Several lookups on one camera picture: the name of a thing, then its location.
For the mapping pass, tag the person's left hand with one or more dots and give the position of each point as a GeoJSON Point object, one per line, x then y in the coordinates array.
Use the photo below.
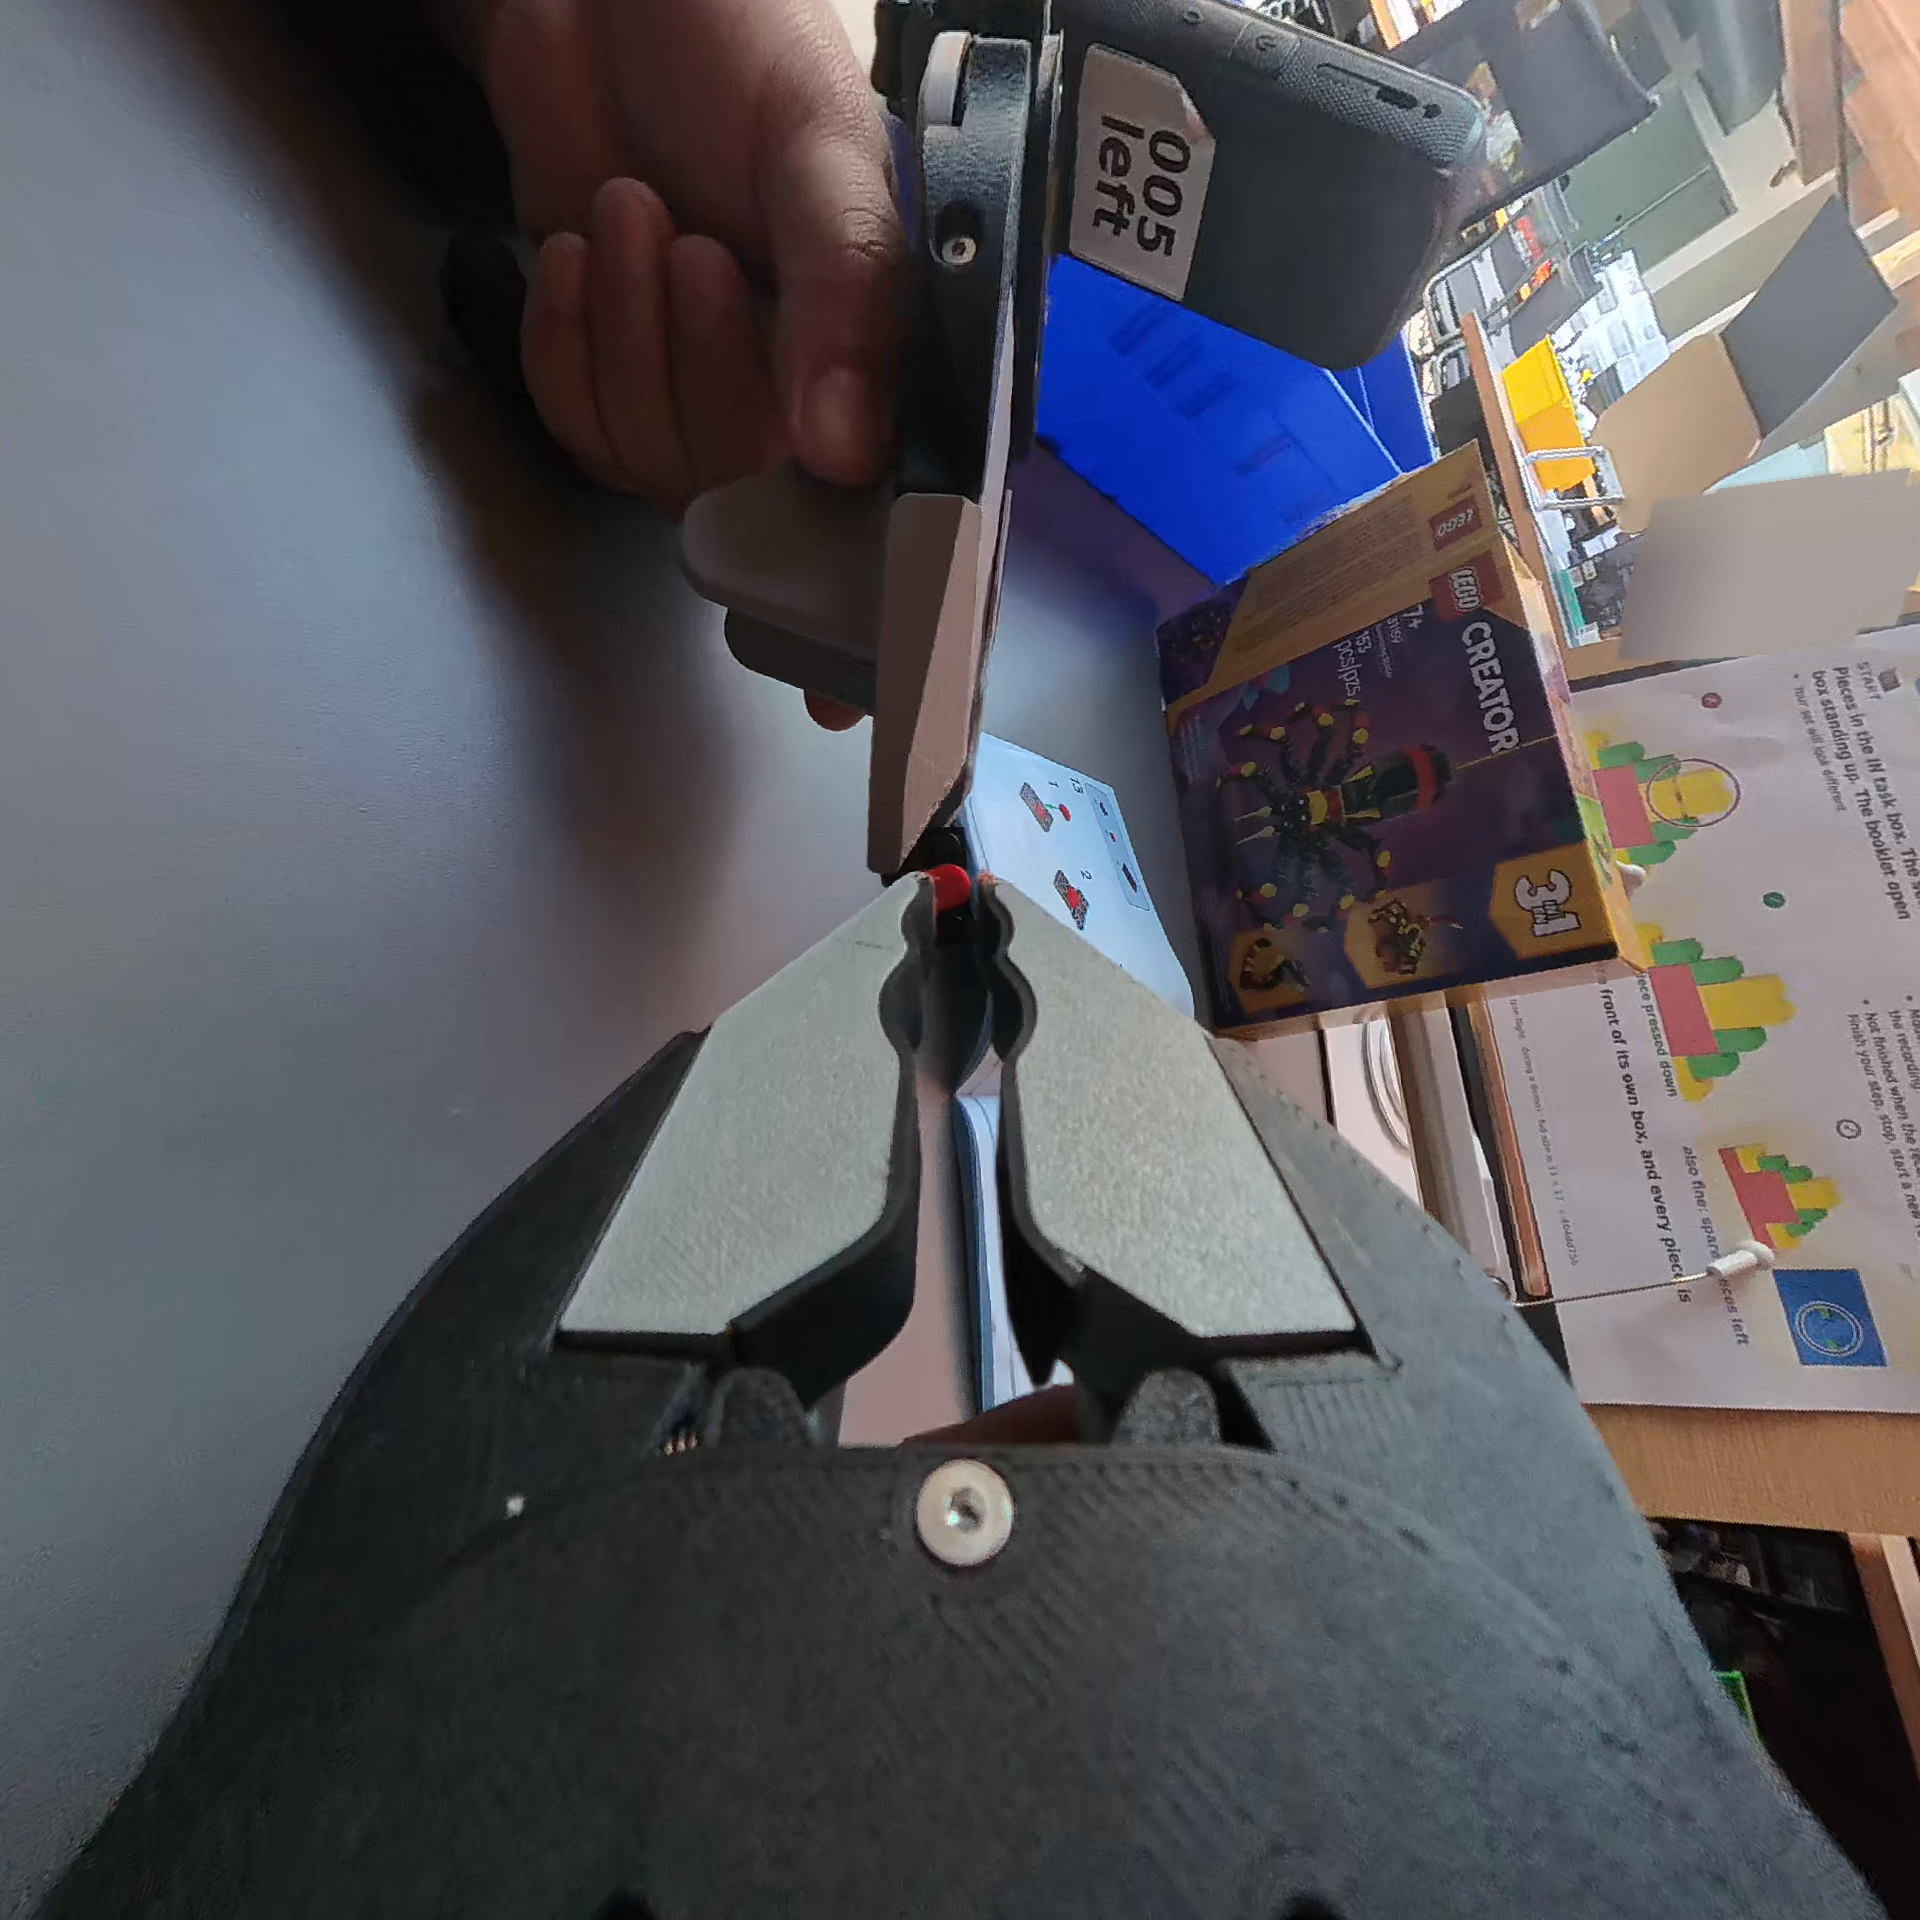
{"type": "Point", "coordinates": [720, 301]}

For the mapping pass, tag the blue plastic bin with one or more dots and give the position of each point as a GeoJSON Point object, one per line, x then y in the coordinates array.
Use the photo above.
{"type": "Point", "coordinates": [1184, 421]}
{"type": "Point", "coordinates": [1388, 406]}

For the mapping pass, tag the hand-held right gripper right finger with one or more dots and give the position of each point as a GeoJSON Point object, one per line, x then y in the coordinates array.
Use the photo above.
{"type": "Point", "coordinates": [1155, 1155]}

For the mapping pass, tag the printed instruction sheet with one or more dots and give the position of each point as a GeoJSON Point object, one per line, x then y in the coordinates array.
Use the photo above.
{"type": "Point", "coordinates": [1724, 1050]}

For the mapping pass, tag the cardboard box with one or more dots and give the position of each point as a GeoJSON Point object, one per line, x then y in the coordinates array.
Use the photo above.
{"type": "Point", "coordinates": [1664, 421]}

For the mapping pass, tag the lego set box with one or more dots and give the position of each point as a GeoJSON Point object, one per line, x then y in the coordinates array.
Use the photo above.
{"type": "Point", "coordinates": [1395, 779]}

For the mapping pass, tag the lego instruction booklet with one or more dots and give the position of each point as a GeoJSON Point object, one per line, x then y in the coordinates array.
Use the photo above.
{"type": "Point", "coordinates": [1080, 839]}

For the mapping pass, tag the yellow plastic bin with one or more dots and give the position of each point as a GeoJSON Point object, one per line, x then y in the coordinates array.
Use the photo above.
{"type": "Point", "coordinates": [1547, 399]}

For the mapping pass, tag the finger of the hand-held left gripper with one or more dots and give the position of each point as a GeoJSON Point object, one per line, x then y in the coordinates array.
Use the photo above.
{"type": "Point", "coordinates": [797, 557]}
{"type": "Point", "coordinates": [932, 674]}

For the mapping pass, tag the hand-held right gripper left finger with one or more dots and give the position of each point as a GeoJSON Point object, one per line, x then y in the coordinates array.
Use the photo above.
{"type": "Point", "coordinates": [750, 1142]}

